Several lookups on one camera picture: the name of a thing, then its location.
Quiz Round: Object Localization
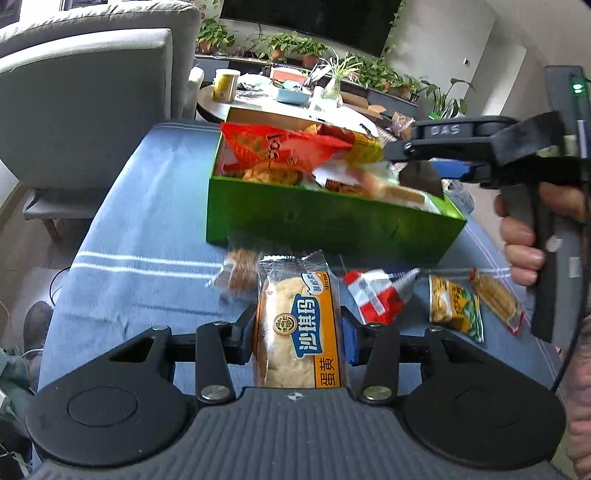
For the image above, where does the row of potted plants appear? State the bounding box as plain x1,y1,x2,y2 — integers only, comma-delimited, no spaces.
196,18,423,100

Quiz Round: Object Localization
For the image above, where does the blue tray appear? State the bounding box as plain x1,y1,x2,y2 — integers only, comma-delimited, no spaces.
276,85,313,105

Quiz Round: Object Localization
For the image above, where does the person's right forearm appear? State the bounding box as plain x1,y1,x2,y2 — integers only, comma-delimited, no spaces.
566,295,591,480

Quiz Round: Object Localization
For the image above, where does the clear yellow biscuit packet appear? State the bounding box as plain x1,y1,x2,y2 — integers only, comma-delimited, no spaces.
468,268,525,334

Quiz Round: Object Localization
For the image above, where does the orange chips snack packet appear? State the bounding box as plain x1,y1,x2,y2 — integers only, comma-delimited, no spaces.
241,162,306,186

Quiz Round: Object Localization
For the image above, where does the dark grey shoe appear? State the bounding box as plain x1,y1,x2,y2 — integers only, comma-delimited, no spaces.
22,300,55,393

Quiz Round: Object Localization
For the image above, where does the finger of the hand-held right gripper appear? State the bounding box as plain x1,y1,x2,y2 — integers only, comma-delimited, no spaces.
441,161,474,182
383,137,498,192

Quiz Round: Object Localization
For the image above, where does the orange-red snack packet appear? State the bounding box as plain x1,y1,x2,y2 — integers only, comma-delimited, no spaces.
221,121,354,179

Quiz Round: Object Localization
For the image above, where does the clear brown cookie packet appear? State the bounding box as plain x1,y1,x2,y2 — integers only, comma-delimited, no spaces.
205,247,262,304

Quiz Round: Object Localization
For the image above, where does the yellow green snack packet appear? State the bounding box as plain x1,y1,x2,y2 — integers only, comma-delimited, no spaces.
427,273,485,343

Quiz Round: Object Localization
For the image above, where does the white round table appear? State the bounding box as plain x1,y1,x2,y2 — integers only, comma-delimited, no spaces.
196,74,380,139

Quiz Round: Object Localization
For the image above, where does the beige pastry snack packet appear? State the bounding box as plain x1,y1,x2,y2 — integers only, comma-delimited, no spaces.
314,161,428,208

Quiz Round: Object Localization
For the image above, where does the thin black cable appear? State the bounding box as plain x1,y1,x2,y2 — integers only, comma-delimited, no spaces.
46,267,71,306

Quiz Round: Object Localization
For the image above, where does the red white snack packet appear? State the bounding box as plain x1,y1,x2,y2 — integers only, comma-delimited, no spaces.
342,268,422,326

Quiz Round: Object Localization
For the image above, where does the blue striped tablecloth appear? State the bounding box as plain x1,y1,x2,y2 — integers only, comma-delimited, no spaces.
32,120,570,468

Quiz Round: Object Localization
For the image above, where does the clear plastic bag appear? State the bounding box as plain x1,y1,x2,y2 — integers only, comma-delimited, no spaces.
390,113,417,140

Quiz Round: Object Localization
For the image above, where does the tall leafy plant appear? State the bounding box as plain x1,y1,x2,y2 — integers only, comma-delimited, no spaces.
418,78,476,119

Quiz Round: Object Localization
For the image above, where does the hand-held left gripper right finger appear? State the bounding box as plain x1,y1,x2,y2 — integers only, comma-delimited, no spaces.
341,307,491,403

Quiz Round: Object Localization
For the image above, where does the orange box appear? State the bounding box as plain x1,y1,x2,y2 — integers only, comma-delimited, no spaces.
270,67,306,88

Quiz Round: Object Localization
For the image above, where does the black television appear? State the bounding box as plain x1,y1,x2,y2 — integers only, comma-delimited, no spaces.
219,0,403,59

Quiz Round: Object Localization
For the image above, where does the yellow can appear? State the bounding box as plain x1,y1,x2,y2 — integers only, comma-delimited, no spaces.
211,68,241,103

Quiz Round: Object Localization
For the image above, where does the person's right hand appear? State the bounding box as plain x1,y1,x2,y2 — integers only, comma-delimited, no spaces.
494,181,591,287

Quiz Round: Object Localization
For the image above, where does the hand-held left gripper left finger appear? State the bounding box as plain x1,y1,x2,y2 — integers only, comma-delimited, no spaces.
106,305,258,403

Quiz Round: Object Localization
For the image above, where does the open cardboard box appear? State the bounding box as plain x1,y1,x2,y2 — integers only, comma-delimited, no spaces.
339,90,387,117

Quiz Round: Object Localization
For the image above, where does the grey sofa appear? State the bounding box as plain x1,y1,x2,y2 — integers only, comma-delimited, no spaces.
0,0,205,243

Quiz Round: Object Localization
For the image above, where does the green cardboard box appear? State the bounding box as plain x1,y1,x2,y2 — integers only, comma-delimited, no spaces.
205,107,468,265

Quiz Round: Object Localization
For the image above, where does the spider plant in glass vase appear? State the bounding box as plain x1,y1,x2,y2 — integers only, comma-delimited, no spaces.
318,52,366,100

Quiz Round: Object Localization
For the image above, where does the orange egg pastry packet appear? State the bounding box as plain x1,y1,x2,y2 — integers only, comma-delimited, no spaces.
253,249,345,389

